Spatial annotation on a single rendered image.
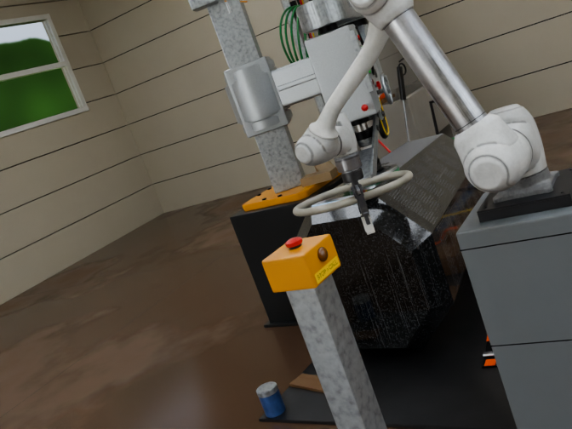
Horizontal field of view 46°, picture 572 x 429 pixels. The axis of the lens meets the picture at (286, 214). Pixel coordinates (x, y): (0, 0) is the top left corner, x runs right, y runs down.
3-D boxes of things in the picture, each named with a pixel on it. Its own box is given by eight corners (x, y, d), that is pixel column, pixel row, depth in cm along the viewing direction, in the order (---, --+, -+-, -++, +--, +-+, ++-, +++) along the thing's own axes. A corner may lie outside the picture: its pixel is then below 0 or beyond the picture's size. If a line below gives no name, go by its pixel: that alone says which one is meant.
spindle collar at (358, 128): (359, 145, 330) (340, 85, 324) (378, 139, 327) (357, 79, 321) (356, 149, 319) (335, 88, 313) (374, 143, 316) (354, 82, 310)
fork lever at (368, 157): (350, 126, 345) (346, 117, 343) (386, 115, 339) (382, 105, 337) (341, 194, 288) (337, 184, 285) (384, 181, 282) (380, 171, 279)
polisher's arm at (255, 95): (230, 129, 392) (214, 88, 387) (249, 119, 424) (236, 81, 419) (348, 88, 365) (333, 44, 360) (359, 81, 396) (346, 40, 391)
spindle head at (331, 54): (346, 122, 347) (317, 37, 338) (386, 108, 340) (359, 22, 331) (334, 134, 314) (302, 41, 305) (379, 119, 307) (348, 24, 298)
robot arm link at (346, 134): (341, 154, 245) (322, 163, 235) (328, 113, 243) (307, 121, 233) (365, 147, 238) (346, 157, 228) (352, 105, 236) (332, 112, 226)
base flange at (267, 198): (240, 212, 408) (237, 205, 407) (283, 185, 445) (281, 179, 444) (305, 198, 378) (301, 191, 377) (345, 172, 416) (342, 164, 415)
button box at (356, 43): (370, 90, 311) (351, 31, 305) (375, 88, 310) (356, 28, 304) (368, 92, 303) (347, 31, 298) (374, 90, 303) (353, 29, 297)
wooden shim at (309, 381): (289, 386, 328) (288, 383, 327) (303, 375, 334) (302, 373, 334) (324, 393, 309) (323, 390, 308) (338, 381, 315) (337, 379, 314)
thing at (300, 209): (310, 202, 294) (307, 195, 294) (419, 169, 278) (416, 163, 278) (279, 226, 248) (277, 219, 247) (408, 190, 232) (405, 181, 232)
